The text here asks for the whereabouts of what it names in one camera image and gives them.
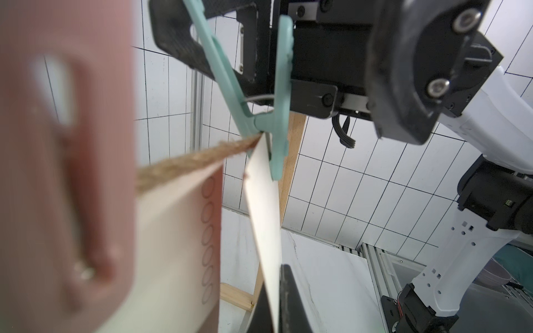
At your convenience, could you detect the wooden string rack frame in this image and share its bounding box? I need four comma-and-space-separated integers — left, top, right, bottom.
220, 112, 306, 314

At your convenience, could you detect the teal clothespin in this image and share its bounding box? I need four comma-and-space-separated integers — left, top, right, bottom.
184, 1, 294, 181

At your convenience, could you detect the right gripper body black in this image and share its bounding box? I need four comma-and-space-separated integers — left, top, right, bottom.
236, 1, 502, 119

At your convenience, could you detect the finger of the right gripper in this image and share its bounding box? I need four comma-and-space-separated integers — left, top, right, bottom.
364, 1, 491, 145
149, 0, 250, 79

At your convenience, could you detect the jute string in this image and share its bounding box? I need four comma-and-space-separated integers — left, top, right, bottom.
136, 134, 263, 196

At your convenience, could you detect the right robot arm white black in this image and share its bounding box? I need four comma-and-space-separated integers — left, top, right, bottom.
149, 1, 532, 332

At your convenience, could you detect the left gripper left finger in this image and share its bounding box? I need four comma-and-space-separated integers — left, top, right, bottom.
246, 287, 274, 333

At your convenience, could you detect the white postcard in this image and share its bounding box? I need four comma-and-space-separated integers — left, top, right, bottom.
244, 133, 282, 332
99, 162, 223, 332

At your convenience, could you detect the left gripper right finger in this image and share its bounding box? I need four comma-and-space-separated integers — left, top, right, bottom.
278, 264, 312, 333

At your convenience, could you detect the pink clothespin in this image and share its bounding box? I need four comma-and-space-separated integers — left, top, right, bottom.
1, 1, 136, 332

